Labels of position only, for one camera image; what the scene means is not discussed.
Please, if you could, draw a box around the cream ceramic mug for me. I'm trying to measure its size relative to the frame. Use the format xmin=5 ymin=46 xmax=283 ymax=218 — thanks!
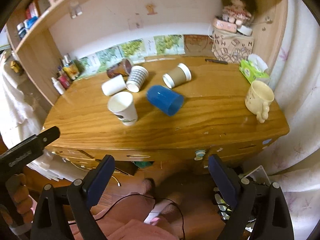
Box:
xmin=245 ymin=80 xmax=274 ymax=124

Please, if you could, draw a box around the wooden shelf unit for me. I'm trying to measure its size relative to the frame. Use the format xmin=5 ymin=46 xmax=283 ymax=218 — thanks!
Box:
xmin=5 ymin=0 xmax=288 ymax=104

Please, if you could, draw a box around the grape poster strip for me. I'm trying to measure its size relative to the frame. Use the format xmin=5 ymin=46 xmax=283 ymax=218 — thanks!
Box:
xmin=75 ymin=35 xmax=185 ymax=79

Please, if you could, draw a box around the white plastic cup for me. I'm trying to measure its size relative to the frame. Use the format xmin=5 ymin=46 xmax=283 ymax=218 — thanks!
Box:
xmin=101 ymin=75 xmax=126 ymax=96

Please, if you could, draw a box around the clear printed plastic cup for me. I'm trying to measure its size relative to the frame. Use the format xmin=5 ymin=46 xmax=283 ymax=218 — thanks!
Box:
xmin=106 ymin=58 xmax=133 ymax=78

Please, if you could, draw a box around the yellow juice carton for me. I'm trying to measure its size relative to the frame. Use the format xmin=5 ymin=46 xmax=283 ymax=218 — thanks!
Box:
xmin=62 ymin=59 xmax=80 ymax=81

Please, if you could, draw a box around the grey checked paper cup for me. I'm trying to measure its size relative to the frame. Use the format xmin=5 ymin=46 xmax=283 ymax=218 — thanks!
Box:
xmin=126 ymin=66 xmax=149 ymax=93

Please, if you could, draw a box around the brown haired doll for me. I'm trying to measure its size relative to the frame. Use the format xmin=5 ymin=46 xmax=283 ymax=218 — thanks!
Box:
xmin=221 ymin=0 xmax=257 ymax=27

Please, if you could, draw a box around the green tissue pack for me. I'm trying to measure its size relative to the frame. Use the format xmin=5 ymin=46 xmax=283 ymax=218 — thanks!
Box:
xmin=239 ymin=54 xmax=270 ymax=85

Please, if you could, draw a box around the red can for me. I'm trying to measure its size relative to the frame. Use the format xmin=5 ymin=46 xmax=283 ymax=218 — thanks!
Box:
xmin=57 ymin=74 xmax=71 ymax=90

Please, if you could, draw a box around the brown sleeved paper cup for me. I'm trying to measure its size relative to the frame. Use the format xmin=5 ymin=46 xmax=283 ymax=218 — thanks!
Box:
xmin=163 ymin=63 xmax=192 ymax=89

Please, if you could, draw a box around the white bottle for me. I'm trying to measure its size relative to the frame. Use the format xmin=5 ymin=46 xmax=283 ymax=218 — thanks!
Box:
xmin=51 ymin=77 xmax=66 ymax=95

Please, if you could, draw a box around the person's left hand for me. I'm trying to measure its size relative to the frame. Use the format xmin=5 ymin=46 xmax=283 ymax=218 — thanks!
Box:
xmin=5 ymin=173 xmax=34 ymax=224

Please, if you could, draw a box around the pink case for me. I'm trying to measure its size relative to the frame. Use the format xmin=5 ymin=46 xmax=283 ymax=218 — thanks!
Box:
xmin=213 ymin=18 xmax=237 ymax=33

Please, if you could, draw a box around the black pen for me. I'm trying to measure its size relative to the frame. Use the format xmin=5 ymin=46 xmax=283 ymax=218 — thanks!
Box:
xmin=205 ymin=59 xmax=228 ymax=64

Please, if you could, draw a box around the white panda paper cup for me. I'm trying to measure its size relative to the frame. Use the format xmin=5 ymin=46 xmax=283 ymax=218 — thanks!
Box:
xmin=107 ymin=92 xmax=138 ymax=126

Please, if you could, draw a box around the blue plastic cup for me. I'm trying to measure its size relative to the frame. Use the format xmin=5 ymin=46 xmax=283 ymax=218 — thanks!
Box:
xmin=146 ymin=85 xmax=184 ymax=116

